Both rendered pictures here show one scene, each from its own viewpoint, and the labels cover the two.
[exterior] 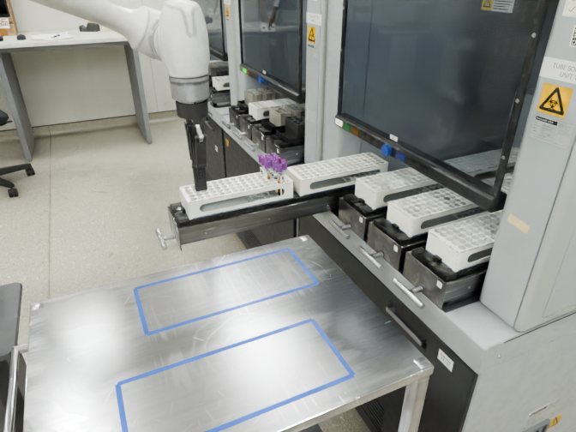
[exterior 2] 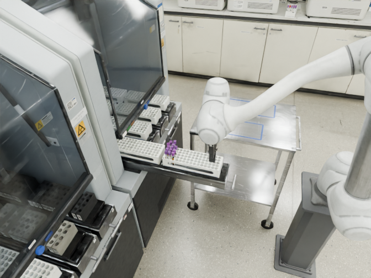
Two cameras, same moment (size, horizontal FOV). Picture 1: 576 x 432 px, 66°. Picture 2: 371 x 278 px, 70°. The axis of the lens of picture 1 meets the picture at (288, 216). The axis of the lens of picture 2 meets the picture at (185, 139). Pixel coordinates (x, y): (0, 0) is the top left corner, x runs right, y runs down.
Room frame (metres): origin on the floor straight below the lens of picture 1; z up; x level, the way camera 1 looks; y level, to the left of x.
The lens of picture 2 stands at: (1.81, 0.76, 1.83)
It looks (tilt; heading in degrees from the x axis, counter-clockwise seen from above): 41 degrees down; 223
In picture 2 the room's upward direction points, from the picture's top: 2 degrees counter-clockwise
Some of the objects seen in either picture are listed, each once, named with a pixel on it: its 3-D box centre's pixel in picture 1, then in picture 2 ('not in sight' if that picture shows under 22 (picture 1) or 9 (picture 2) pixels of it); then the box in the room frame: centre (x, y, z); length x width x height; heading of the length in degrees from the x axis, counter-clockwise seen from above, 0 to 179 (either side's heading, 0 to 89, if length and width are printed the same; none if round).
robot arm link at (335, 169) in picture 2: not in sight; (341, 174); (0.73, 0.73, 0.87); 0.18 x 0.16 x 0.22; 31
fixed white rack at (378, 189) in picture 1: (407, 186); (126, 128); (1.15, -0.34, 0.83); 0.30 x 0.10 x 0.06; 115
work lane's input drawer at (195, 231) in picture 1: (283, 201); (168, 163); (1.16, 0.01, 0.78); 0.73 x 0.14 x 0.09; 115
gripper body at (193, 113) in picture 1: (193, 118); not in sight; (1.06, 0.23, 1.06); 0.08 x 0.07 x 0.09; 25
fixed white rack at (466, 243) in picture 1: (490, 237); (146, 101); (0.88, -0.47, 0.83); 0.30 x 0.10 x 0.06; 115
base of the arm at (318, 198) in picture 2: not in sight; (330, 187); (0.70, 0.72, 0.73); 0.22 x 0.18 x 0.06; 25
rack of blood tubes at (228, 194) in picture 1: (237, 194); (192, 161); (1.10, 0.14, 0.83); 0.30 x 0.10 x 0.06; 115
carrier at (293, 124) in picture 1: (293, 129); (87, 207); (1.62, -0.02, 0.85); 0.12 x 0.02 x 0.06; 25
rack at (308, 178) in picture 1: (337, 174); (136, 149); (1.23, -0.15, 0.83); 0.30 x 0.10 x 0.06; 115
